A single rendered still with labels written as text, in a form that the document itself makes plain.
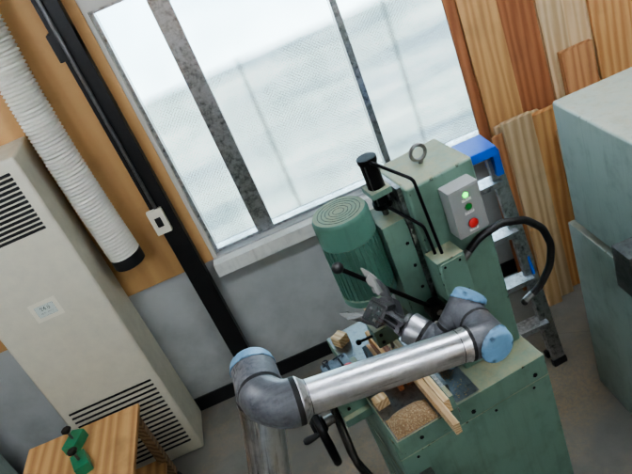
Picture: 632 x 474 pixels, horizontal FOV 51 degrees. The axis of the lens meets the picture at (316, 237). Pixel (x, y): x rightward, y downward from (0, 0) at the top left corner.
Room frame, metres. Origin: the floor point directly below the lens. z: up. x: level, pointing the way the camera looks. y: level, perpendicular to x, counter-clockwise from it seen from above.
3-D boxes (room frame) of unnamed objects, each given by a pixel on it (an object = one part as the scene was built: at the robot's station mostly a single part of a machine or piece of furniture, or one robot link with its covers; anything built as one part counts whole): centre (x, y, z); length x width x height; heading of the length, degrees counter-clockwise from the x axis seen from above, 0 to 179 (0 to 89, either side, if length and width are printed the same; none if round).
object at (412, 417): (1.46, -0.05, 0.92); 0.14 x 0.09 x 0.04; 99
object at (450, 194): (1.65, -0.43, 1.40); 0.10 x 0.06 x 0.16; 99
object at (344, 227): (1.74, -0.09, 1.35); 0.18 x 0.18 x 0.31
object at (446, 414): (1.64, -0.11, 0.92); 0.60 x 0.02 x 0.04; 9
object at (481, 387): (1.76, -0.21, 0.76); 0.57 x 0.45 x 0.09; 99
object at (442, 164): (1.79, -0.38, 1.16); 0.22 x 0.22 x 0.72; 9
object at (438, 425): (1.71, 0.01, 0.87); 0.61 x 0.30 x 0.06; 9
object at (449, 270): (1.62, -0.33, 1.22); 0.09 x 0.08 x 0.15; 99
